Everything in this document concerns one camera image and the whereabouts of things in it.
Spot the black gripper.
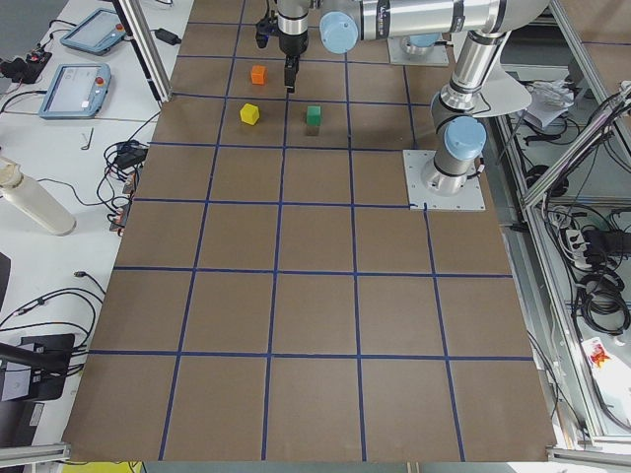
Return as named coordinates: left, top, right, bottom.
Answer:
left=255, top=14, right=309, bottom=94

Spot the orange wooden block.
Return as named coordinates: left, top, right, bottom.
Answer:
left=250, top=64, right=267, bottom=86

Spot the green wooden block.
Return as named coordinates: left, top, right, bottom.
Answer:
left=306, top=105, right=322, bottom=127

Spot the yellow wooden block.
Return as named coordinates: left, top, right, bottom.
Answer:
left=240, top=102, right=260, bottom=126

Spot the black power adapter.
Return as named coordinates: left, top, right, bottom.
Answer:
left=154, top=29, right=181, bottom=45

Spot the teach pendant upper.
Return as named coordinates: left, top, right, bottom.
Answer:
left=60, top=8, right=126, bottom=55

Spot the teach pendant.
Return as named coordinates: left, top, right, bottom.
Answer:
left=37, top=63, right=111, bottom=119
left=60, top=8, right=126, bottom=55

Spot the hex key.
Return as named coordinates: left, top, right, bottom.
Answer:
left=80, top=127, right=95, bottom=151

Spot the teach pendant lower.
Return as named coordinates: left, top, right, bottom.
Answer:
left=37, top=63, right=111, bottom=119

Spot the white bottle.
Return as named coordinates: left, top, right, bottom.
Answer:
left=1, top=157, right=76, bottom=237

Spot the white power strip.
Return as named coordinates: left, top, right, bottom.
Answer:
left=560, top=228, right=592, bottom=271

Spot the black device on stand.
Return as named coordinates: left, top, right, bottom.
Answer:
left=1, top=334, right=75, bottom=401

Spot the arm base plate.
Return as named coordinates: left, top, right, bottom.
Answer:
left=402, top=150, right=486, bottom=212
left=387, top=36, right=450, bottom=67

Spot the aluminium frame post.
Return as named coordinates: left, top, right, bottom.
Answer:
left=112, top=0, right=173, bottom=103

